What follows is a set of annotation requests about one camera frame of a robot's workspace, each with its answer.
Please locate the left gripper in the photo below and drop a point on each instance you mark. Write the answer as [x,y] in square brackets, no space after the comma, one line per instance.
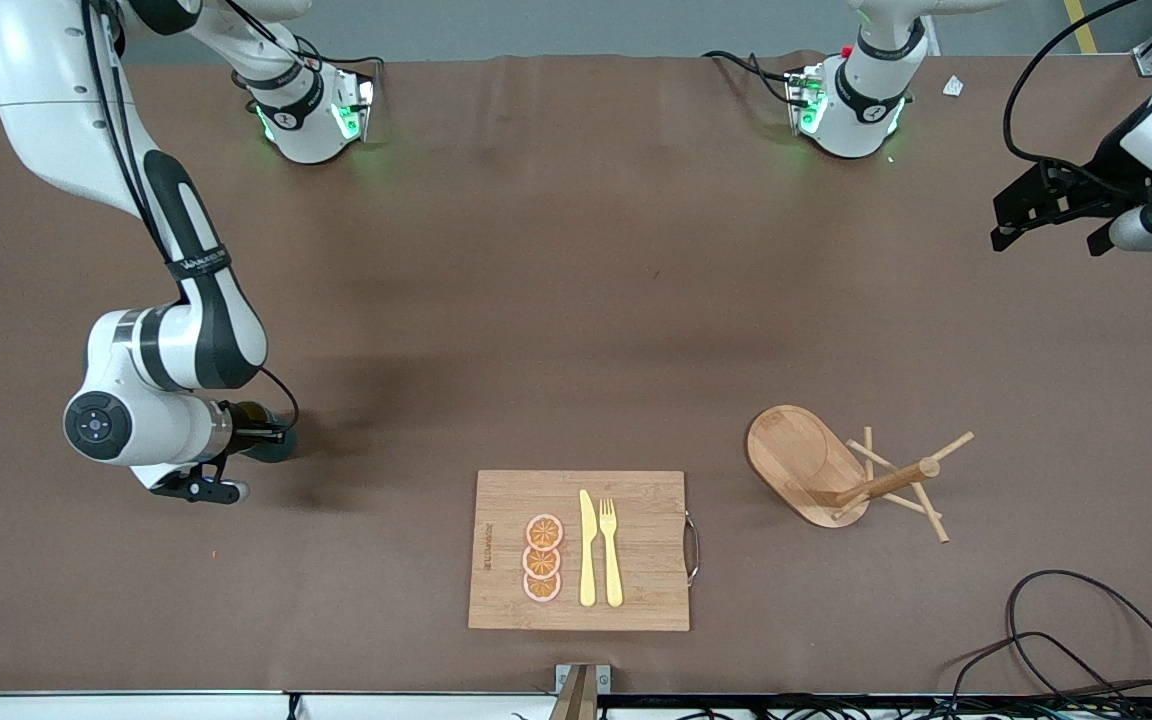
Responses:
[1104,186]

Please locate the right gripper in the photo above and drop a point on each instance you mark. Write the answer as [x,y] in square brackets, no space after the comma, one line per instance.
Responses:
[270,444]

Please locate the dark green cup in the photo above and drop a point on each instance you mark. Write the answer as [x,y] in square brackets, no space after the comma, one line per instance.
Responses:
[281,450]

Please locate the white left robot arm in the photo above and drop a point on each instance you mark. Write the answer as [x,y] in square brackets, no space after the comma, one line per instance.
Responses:
[861,110]

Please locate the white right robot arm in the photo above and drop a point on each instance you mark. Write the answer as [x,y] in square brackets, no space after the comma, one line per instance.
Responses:
[36,100]

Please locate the wooden cup rack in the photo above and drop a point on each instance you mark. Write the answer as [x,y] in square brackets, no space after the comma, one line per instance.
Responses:
[796,460]

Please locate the white paper scrap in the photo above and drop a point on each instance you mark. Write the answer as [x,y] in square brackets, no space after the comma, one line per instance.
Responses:
[953,86]

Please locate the orange slice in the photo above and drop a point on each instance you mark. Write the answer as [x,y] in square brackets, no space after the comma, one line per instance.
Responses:
[541,588]
[541,562]
[543,531]

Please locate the yellow plastic knife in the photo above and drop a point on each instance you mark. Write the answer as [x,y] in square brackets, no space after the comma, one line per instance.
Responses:
[587,560]

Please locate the yellow plastic fork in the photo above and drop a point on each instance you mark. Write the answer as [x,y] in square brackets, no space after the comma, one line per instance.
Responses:
[612,570]

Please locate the bamboo cutting board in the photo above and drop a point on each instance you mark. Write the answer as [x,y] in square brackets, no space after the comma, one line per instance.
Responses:
[651,550]

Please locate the metal camera bracket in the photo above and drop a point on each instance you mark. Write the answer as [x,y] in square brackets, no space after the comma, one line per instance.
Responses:
[576,690]

